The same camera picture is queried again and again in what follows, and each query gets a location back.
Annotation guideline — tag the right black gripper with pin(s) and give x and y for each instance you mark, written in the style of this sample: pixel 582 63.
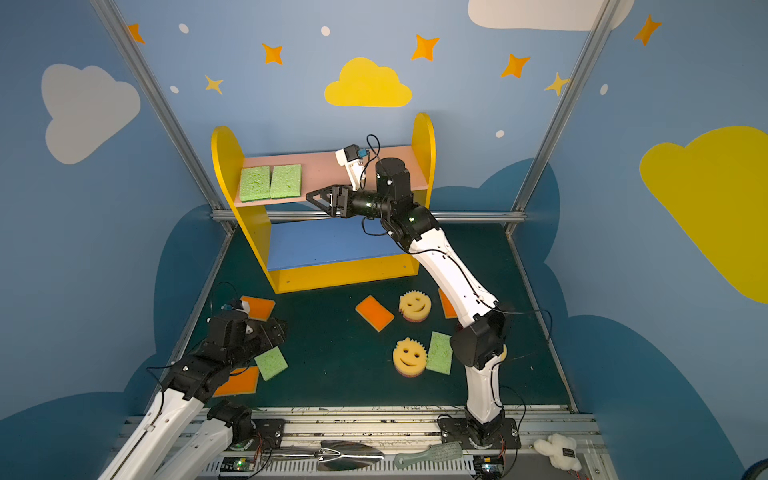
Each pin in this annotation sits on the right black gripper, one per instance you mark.
pixel 340 202

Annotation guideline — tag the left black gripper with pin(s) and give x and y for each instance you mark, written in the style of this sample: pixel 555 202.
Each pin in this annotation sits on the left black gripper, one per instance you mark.
pixel 270 330

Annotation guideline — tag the green sponge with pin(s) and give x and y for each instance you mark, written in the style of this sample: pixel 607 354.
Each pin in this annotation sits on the green sponge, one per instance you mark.
pixel 271 363
pixel 440 353
pixel 255 184
pixel 286 181

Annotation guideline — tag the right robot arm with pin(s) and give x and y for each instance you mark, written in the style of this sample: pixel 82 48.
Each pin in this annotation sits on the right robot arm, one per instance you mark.
pixel 480 343

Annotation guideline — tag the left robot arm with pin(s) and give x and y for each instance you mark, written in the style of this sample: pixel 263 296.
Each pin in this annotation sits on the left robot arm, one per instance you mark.
pixel 233 341

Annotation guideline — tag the yellow shelf with pink and blue boards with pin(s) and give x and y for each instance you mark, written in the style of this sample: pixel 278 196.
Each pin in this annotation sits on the yellow shelf with pink and blue boards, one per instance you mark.
pixel 317 248

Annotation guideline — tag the orange sponge far left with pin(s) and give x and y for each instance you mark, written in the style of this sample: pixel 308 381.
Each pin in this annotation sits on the orange sponge far left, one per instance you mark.
pixel 257 308

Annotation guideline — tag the orange sponge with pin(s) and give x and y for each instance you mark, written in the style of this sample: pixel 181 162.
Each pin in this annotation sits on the orange sponge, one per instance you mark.
pixel 374 313
pixel 257 308
pixel 241 382
pixel 447 307

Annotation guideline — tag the orange sponge front left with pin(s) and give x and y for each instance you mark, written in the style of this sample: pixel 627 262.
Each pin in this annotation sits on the orange sponge front left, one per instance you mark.
pixel 241 382

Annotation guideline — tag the orange sponge centre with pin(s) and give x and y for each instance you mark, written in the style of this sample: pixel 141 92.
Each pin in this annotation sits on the orange sponge centre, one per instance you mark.
pixel 374 313

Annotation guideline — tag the green circuit board left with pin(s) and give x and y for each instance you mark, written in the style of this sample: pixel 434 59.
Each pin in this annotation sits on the green circuit board left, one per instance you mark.
pixel 237 466

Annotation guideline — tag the smiley sponge upper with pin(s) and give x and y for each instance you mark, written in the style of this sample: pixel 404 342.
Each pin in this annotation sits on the smiley sponge upper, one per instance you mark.
pixel 415 306

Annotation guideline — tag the smiley sponge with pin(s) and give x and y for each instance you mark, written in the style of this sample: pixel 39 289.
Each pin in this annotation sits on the smiley sponge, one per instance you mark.
pixel 415 306
pixel 409 358

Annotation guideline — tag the silver metal trowel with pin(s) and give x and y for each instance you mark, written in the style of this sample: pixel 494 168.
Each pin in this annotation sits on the silver metal trowel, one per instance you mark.
pixel 333 455

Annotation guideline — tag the smiley sponge lower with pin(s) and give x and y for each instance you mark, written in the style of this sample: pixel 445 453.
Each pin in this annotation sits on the smiley sponge lower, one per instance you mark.
pixel 409 358

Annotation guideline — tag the orange sponge right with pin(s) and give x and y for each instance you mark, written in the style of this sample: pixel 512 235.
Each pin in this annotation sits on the orange sponge right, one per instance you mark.
pixel 447 307

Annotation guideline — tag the pale green brush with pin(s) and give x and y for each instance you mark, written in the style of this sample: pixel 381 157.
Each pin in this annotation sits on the pale green brush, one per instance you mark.
pixel 443 452

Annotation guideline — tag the circuit board right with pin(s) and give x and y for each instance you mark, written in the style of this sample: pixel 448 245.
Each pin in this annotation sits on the circuit board right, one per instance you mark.
pixel 488 468

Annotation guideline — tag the white plush toy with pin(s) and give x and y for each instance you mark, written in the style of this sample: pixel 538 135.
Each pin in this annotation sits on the white plush toy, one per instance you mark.
pixel 560 450

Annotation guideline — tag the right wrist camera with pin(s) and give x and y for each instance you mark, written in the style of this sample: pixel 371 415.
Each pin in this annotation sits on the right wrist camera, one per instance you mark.
pixel 352 159

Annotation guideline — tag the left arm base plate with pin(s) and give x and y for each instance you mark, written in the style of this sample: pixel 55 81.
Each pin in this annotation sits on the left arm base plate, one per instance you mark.
pixel 266 434

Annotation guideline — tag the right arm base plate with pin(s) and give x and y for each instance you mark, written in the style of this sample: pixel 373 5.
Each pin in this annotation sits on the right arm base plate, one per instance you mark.
pixel 500 433

